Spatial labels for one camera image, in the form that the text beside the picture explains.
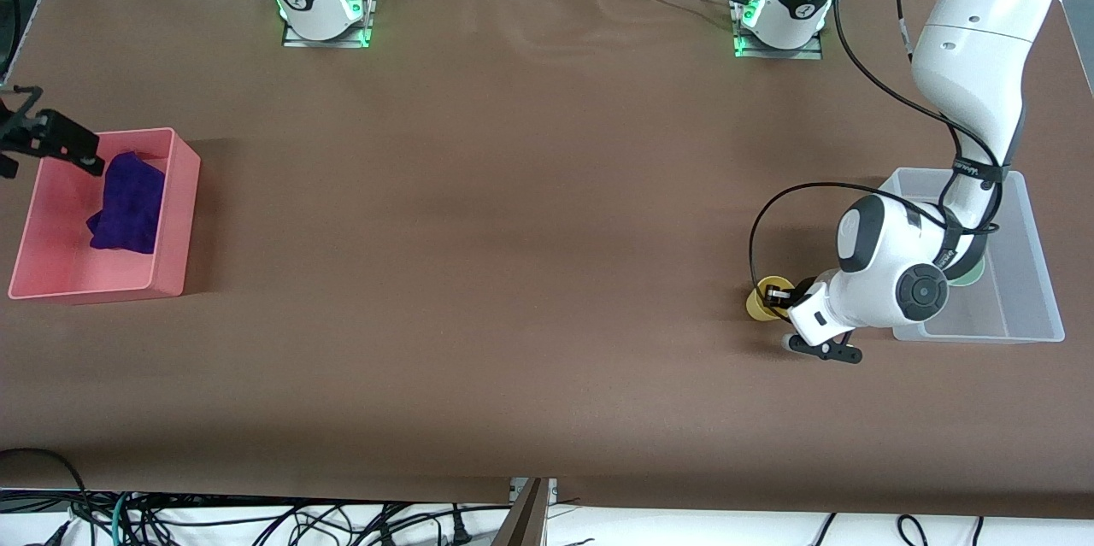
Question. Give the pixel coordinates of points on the yellow cup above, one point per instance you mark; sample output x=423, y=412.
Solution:
x=756, y=305

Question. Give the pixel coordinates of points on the purple cloth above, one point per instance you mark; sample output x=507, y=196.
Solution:
x=128, y=204

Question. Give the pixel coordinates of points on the green bowl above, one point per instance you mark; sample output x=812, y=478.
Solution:
x=970, y=274

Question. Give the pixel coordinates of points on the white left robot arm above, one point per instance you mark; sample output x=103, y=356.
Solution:
x=974, y=59

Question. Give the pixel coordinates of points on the pink plastic bin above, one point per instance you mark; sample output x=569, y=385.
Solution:
x=60, y=255

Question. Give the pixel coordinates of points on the clear plastic bin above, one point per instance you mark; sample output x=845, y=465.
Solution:
x=1026, y=307

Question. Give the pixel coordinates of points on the wooden beam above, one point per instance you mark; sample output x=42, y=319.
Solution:
x=526, y=525

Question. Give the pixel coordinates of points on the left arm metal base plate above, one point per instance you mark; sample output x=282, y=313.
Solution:
x=812, y=53

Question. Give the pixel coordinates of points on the metal bracket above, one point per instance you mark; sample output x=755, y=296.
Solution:
x=551, y=490

